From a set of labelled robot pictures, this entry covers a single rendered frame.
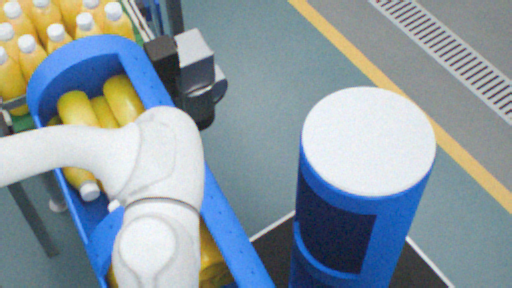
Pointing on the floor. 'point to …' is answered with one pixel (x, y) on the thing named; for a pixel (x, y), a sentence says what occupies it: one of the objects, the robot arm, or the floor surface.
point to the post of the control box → (32, 218)
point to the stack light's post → (175, 17)
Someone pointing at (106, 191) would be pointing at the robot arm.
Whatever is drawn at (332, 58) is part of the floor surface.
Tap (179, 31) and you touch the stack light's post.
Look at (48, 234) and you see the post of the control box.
